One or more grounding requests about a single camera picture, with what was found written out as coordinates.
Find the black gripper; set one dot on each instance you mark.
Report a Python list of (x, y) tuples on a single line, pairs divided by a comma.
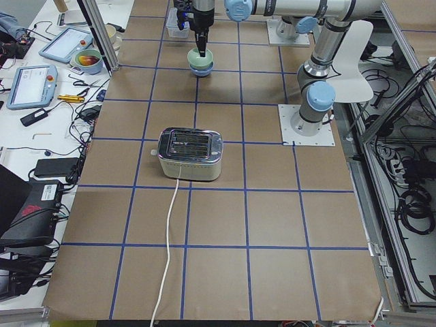
[(203, 21)]

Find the green bowl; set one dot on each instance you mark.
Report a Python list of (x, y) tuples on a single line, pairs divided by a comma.
[(197, 61)]

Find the blue bowl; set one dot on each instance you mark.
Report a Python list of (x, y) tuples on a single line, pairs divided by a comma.
[(202, 72)]

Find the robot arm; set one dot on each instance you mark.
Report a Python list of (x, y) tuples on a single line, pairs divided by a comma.
[(343, 11), (317, 95)]

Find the bowl with lemon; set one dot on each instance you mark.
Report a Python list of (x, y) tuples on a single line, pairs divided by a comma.
[(114, 36)]

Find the bowl with red fruit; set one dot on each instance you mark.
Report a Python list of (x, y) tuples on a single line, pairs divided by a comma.
[(89, 61)]

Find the clear plastic food container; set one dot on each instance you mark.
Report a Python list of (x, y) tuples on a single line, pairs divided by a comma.
[(172, 26)]

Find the silver toaster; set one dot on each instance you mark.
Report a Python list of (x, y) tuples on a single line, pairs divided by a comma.
[(190, 154)]

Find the black scissors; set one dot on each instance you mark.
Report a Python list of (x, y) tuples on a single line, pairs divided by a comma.
[(82, 83)]

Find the teach pendant tablet far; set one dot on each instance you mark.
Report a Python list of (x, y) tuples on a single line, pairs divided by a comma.
[(68, 42)]

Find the teach pendant tablet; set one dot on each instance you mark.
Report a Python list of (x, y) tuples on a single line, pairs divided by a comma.
[(68, 42), (33, 87)]

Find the white chair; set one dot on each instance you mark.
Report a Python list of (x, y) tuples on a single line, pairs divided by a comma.
[(350, 86)]

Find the teach pendant tablet near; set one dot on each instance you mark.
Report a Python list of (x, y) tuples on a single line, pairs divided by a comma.
[(33, 87)]

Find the black charger brick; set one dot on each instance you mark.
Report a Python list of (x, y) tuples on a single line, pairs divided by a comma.
[(34, 117)]

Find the black power brick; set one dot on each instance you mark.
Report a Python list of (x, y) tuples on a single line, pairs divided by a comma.
[(59, 167)]

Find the black computer box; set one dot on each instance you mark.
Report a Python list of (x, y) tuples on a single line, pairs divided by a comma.
[(28, 212)]

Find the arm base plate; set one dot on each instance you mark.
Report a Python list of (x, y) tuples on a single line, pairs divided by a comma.
[(297, 132), (281, 33)]

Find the aluminium frame post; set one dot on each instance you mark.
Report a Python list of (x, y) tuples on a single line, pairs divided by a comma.
[(95, 22)]

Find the orange handled tool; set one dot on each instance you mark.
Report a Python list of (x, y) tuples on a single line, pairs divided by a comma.
[(71, 98)]

